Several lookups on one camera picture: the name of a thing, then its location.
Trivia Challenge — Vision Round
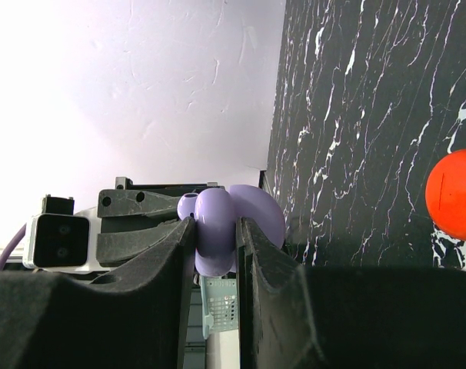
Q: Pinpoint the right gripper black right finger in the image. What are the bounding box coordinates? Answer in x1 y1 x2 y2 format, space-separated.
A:
236 218 466 368

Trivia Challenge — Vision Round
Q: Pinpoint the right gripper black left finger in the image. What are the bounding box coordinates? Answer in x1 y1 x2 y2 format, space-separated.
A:
0 219 195 368

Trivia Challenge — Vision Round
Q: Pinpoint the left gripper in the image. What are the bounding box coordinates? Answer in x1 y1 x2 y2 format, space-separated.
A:
96 177 225 267

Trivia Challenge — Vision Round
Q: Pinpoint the lilac earbud front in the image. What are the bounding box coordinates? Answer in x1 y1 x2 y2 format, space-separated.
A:
177 193 198 220

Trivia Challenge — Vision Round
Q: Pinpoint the lilac earbud charging case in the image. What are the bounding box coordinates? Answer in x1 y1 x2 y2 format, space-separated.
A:
194 184 285 278

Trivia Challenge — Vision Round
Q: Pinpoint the orange earbud charging case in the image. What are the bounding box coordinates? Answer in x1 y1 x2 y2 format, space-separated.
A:
425 149 466 241

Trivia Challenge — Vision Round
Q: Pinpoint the teal plastic basket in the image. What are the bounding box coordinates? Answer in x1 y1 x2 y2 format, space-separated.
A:
199 275 239 340

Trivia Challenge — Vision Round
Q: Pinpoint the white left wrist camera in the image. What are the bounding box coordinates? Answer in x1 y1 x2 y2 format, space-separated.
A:
22 195 106 274

